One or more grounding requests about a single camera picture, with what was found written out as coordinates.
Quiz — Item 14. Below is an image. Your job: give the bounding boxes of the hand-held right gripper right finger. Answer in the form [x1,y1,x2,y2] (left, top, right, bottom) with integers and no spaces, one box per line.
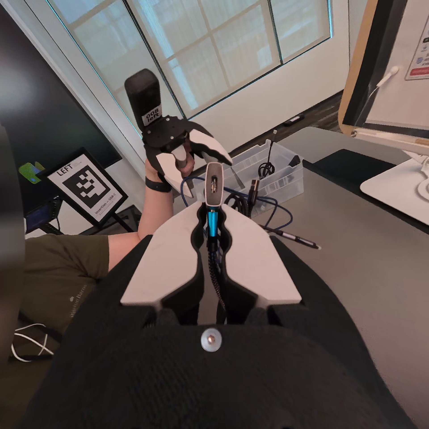
[219,203,302,324]

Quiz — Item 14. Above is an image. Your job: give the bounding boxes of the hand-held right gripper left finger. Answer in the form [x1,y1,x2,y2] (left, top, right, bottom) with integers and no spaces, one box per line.
[120,203,205,325]

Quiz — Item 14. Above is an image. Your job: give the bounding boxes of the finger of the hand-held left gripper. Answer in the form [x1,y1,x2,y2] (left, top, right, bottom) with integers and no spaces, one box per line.
[158,152,194,199]
[189,129,233,166]

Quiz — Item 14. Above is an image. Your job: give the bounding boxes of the blue black braided cable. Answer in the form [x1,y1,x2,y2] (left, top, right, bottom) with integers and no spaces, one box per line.
[204,162,228,310]

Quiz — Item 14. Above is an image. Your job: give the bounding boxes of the clear plastic bin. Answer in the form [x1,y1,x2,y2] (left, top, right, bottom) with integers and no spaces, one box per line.
[198,138,304,219]

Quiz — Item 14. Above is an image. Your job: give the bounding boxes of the person's left forearm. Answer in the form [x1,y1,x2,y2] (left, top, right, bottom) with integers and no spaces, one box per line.
[107,188,175,273]

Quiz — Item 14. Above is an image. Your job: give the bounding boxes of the person's left hand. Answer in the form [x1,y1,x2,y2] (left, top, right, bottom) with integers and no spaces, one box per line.
[145,156,196,189]

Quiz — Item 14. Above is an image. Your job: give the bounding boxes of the black wristband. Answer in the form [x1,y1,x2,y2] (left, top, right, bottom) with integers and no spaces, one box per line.
[145,176,173,193]

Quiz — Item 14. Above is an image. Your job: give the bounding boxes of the black tripod stand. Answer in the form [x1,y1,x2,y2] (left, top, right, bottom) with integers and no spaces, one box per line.
[44,201,141,235]

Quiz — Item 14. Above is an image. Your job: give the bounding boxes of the framed marker sign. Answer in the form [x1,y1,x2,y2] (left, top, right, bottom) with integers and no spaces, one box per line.
[47,148,128,226]

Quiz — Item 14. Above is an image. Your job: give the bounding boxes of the large grid window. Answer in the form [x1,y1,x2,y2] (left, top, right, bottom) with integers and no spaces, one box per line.
[45,0,335,118]

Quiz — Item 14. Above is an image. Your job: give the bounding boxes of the large black screen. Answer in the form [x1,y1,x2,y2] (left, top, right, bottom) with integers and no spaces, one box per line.
[0,3,123,215]

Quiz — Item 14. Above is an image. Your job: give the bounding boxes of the black desk mat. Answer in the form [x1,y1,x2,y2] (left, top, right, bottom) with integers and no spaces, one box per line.
[313,149,429,234]

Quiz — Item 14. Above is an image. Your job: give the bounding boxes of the small blue screen device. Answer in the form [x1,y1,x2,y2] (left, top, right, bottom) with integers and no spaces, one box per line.
[25,205,60,234]

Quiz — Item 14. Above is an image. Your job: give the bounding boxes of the printed instruction sheet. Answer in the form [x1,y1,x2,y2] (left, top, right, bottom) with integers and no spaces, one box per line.
[405,18,429,81]

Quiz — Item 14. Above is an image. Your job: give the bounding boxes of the dark blue braided cable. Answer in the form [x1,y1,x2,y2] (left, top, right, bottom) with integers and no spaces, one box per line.
[180,175,294,236]

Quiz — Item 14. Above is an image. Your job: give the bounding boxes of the thin black cable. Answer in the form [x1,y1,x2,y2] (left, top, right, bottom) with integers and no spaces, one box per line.
[258,129,279,179]

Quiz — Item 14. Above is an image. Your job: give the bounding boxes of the black usb cable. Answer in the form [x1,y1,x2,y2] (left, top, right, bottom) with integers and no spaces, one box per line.
[223,179,279,219]

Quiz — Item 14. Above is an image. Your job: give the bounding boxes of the thin white cable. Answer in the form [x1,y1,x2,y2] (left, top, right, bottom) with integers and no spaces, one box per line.
[11,323,55,363]

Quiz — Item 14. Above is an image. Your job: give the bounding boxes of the white monitor cable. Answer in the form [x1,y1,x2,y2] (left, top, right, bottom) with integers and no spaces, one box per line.
[353,65,400,136]

